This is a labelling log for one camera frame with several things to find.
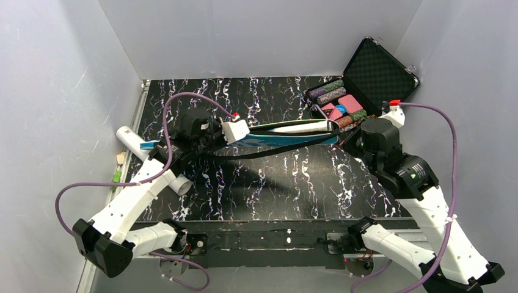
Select blue racket white grip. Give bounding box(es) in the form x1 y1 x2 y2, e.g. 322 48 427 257
271 120 334 135

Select blue racket cover bag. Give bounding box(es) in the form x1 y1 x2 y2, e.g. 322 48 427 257
145 119 340 164

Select silver shuttlecock tube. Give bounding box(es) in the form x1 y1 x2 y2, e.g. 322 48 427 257
115 126 192 196

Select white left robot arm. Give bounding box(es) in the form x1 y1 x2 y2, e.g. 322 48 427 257
72 109 225 278

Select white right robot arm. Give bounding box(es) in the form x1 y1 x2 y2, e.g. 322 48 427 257
347 118 505 292

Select pink playing card deck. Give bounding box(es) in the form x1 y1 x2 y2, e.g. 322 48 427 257
338 94 363 114

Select black poker chip case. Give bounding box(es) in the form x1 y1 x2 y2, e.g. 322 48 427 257
303 37 421 132

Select beige wooden block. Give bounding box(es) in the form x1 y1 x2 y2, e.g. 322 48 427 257
116 152 126 165

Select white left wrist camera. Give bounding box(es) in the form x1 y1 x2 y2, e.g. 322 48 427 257
221 120 250 145

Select green clip on rail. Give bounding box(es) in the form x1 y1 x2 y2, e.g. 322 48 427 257
111 170 122 190

